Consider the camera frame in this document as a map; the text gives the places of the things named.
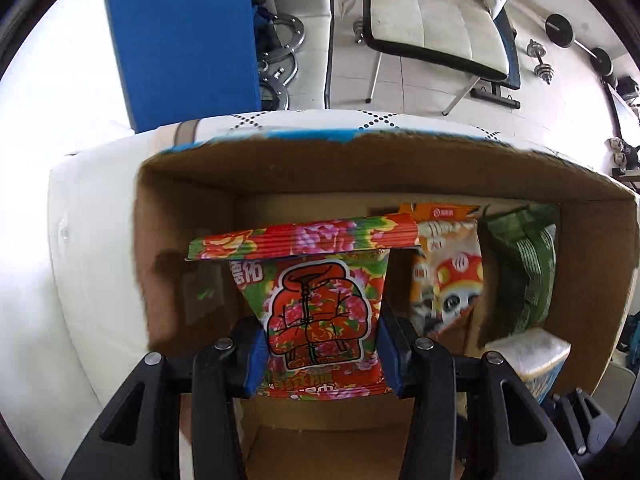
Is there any white padded chair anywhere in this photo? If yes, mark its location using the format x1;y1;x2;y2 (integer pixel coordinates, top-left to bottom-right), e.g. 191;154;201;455
361;0;522;117

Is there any green tissue pack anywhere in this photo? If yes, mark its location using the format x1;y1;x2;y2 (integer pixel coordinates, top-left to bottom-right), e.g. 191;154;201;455
479;203;561;341

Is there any blue foam board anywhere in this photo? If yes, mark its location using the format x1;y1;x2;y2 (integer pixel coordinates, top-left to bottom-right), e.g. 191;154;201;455
102;0;263;133

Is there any stack of chrome weight plates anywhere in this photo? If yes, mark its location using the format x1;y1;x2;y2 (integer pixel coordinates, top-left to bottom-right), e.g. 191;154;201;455
254;10;306;111

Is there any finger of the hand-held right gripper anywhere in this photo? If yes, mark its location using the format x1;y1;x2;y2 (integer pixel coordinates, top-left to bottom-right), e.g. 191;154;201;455
549;388;622;457

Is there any brown cardboard box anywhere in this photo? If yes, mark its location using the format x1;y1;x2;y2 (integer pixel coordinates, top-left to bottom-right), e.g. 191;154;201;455
132;129;640;480

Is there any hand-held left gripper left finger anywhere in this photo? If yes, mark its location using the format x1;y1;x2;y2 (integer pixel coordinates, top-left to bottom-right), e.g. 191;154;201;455
61;316;271;480

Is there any black barbell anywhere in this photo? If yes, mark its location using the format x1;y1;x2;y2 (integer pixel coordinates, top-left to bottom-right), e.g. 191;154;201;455
545;13;615;79

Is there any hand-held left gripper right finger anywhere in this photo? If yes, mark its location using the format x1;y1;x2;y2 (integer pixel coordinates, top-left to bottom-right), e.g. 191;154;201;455
376;313;586;480

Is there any chrome dumbbell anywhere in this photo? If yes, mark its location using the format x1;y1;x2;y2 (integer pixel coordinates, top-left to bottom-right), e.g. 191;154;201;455
526;40;554;86

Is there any clear wrapped white tissue pack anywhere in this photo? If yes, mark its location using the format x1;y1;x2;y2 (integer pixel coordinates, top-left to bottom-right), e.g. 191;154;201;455
484;328;572;406

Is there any red floral tissue pack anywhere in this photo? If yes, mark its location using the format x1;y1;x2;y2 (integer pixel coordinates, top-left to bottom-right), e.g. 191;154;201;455
185;213;420;403

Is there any orange cartoon tissue pack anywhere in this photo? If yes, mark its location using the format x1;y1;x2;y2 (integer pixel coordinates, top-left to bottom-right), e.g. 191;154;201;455
398;202;493;339

